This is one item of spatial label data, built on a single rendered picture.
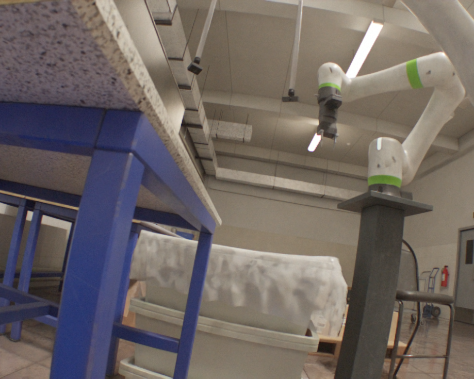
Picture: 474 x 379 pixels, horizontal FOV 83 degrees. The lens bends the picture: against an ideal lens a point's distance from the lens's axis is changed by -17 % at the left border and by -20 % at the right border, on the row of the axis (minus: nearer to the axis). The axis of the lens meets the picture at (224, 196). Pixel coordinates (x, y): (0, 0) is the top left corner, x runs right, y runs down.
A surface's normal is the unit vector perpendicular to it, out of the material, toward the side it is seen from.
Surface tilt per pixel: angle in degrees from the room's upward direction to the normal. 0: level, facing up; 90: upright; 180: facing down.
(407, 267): 77
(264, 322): 96
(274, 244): 90
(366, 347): 90
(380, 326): 90
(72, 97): 180
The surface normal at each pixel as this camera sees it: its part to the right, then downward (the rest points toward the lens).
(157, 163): 0.98, 0.16
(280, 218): -0.06, -0.21
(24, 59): -0.18, 0.97
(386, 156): -0.45, -0.26
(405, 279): 0.07, -0.40
